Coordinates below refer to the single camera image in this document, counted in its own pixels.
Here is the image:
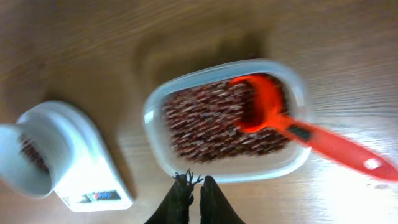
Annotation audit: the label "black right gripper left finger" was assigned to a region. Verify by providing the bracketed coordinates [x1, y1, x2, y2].
[145, 169, 204, 224]

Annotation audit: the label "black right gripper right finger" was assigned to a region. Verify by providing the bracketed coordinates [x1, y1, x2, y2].
[200, 175, 244, 224]

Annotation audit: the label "red plastic scoop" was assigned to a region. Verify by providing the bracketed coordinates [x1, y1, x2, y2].
[229, 74, 397, 182]

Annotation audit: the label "white digital kitchen scale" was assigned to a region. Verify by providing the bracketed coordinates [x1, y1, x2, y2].
[17, 101, 134, 212]

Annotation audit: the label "white round bowl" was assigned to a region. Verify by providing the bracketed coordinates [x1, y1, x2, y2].
[1, 114, 75, 199]

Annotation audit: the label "red beans in bowl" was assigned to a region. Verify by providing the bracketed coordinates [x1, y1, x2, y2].
[19, 136, 49, 175]

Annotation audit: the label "clear plastic bean container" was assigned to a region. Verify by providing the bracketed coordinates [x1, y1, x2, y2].
[143, 59, 311, 183]

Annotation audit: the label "red adzuki beans in container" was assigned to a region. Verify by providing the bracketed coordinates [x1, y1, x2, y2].
[162, 80, 289, 162]

